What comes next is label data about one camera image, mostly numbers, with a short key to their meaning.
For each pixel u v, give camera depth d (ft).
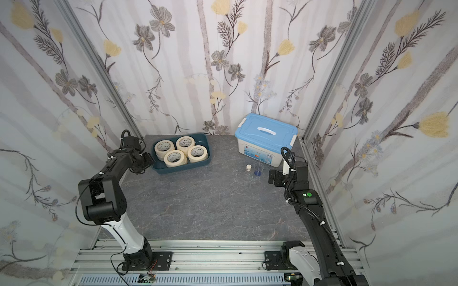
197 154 3.59
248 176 3.31
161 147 3.58
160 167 3.38
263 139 3.21
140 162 2.64
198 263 2.42
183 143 3.70
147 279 2.30
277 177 2.29
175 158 3.51
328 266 1.32
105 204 1.62
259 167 3.24
